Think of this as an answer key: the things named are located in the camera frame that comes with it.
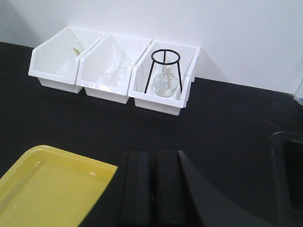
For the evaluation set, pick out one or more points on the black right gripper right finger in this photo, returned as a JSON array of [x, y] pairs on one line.
[[210, 206]]

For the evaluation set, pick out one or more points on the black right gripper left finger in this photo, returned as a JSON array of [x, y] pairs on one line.
[[153, 193]]

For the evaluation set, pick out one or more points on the yellow plastic tray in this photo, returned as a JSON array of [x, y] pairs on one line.
[[51, 187]]

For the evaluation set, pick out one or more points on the glass round flask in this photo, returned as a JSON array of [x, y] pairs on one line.
[[165, 83]]

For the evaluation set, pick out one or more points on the white storage bin right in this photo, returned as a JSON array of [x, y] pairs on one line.
[[172, 105]]

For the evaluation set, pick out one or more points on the white storage bin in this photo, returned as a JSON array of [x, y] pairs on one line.
[[94, 64], [172, 105], [51, 63]]

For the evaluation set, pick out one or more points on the glass beaker in bin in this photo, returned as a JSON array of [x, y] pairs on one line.
[[116, 73]]

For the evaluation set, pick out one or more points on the white storage bin middle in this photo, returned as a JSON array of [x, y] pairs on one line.
[[94, 64]]

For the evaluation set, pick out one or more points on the green yellow plastic spoons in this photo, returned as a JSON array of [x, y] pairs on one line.
[[76, 51]]

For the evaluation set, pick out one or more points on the white storage bin left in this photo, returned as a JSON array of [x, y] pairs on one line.
[[51, 63]]

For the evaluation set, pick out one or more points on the black wire tripod stand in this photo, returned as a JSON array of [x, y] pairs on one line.
[[163, 63]]

